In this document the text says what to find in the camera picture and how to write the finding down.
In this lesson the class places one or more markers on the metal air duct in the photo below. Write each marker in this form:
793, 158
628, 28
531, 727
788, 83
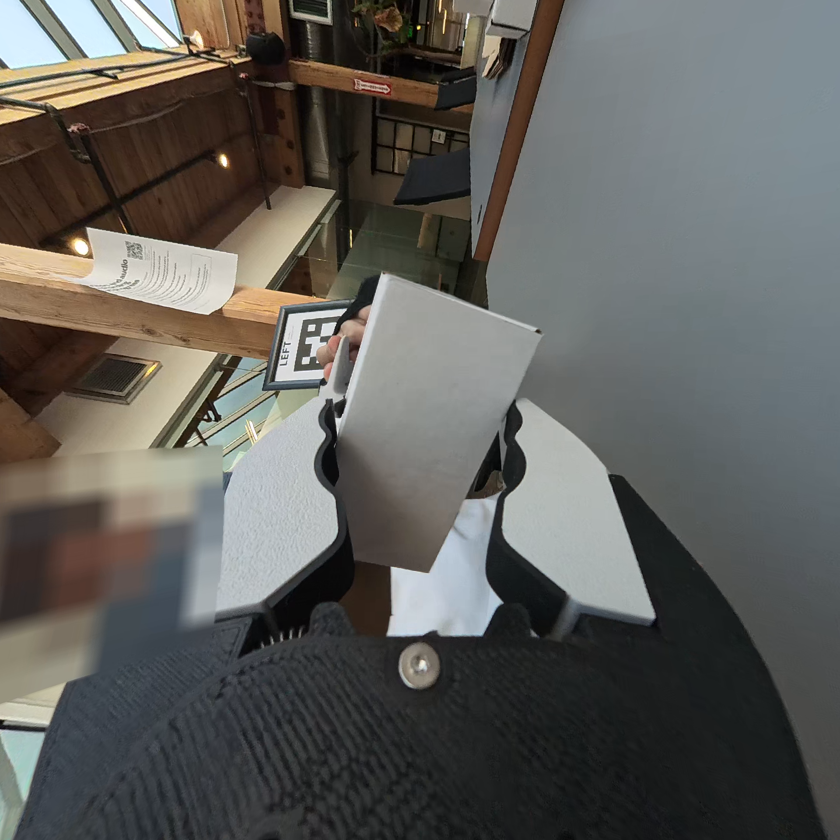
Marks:
318, 131

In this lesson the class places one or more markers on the black speaker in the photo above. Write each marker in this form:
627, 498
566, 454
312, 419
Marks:
266, 47

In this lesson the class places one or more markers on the wooden beam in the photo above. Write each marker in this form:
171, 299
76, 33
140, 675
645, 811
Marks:
39, 295

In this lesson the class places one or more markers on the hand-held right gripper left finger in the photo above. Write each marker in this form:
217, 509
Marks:
282, 518

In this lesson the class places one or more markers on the white cardboard box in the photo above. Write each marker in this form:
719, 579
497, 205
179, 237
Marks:
426, 426

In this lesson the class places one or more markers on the printed paper sheet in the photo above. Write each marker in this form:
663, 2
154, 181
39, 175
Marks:
164, 272

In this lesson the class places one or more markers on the metal vent grille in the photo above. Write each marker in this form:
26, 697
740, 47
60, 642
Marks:
111, 379

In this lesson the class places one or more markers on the red arrow sign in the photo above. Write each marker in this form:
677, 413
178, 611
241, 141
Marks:
372, 86

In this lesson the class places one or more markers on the person's left hand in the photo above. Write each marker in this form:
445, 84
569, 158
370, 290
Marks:
326, 358

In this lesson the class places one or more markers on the hanging plant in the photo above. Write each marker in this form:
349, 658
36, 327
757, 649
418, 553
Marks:
384, 19

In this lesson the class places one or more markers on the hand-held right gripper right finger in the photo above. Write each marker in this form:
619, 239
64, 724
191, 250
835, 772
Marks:
571, 525

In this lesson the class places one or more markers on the dark panel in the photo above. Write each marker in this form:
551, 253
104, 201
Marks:
436, 177
456, 92

